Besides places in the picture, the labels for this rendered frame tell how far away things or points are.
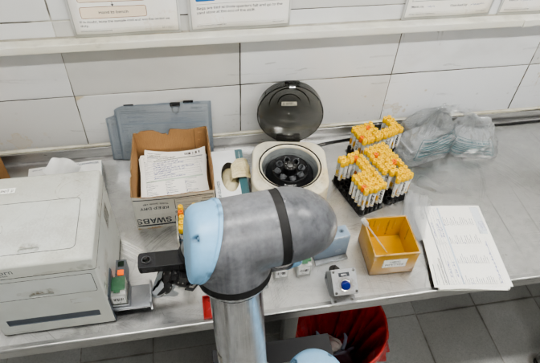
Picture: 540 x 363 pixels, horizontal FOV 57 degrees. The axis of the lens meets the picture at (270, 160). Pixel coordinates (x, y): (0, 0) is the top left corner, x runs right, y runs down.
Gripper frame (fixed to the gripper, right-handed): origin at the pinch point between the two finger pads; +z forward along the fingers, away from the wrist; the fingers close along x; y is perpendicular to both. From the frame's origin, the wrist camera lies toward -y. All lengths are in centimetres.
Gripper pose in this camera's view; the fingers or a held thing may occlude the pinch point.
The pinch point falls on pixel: (153, 292)
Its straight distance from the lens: 139.5
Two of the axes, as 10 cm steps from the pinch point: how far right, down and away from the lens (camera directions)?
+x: -1.7, -7.1, 6.9
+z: -5.3, 6.6, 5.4
